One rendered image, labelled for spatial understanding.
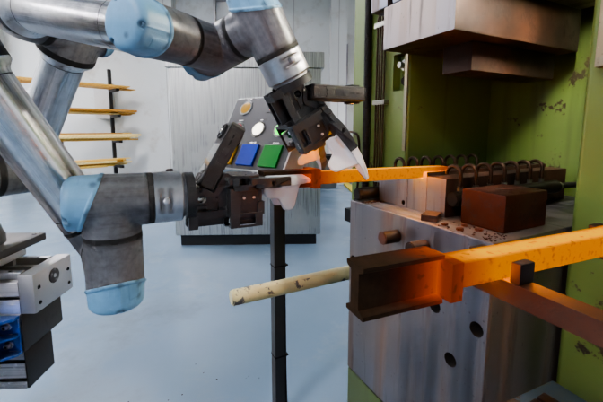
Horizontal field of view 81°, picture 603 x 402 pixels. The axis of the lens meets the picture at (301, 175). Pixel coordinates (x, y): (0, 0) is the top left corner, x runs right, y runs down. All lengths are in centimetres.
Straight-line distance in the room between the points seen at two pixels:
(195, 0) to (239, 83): 461
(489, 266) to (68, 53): 85
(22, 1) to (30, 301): 61
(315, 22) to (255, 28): 689
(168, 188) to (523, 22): 77
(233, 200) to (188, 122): 283
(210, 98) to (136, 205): 283
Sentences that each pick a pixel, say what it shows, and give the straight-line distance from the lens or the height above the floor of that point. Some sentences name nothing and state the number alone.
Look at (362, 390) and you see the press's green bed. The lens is 104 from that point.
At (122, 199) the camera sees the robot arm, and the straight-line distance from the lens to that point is 52.
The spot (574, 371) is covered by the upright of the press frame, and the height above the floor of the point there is 66.
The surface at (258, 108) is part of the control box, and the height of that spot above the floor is 116.
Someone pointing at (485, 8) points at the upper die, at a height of 132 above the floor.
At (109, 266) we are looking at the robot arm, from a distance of 54.
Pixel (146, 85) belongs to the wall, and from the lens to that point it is 771.
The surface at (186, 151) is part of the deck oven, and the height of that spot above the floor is 89.
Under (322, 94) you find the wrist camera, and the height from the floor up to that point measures 115.
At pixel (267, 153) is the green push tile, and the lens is 107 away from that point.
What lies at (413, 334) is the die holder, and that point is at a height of 68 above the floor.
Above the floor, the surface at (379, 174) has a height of 100.
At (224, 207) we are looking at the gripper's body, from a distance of 57.
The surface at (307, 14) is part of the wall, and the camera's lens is 749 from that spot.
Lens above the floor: 109
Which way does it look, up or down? 7 degrees down
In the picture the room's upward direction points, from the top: straight up
